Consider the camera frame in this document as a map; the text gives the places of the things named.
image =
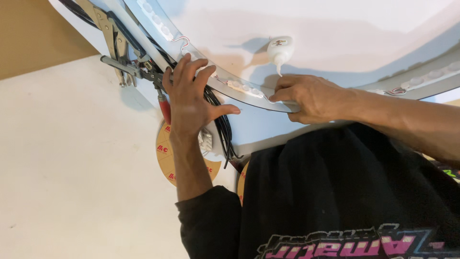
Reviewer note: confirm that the person's right hand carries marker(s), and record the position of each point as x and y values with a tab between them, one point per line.
316	102

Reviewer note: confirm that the person's left hand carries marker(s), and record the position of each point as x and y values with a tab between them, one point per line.
187	104

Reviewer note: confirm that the white LED module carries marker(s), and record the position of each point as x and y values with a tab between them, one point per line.
212	73
426	78
245	89
156	19

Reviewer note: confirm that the brown tape roll red print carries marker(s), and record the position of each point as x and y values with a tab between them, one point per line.
166	158
242	183

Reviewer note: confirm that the white glue bottle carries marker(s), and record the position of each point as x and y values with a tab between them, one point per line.
280	48

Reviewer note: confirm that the large white sign panel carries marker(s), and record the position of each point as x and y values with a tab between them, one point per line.
341	32

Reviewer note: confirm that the white plastic tube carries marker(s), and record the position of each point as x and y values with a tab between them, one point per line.
143	39

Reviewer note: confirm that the person's black printed shirt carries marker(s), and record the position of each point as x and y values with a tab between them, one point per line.
341	194

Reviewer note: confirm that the silver locking pliers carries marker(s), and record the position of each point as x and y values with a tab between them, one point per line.
115	39

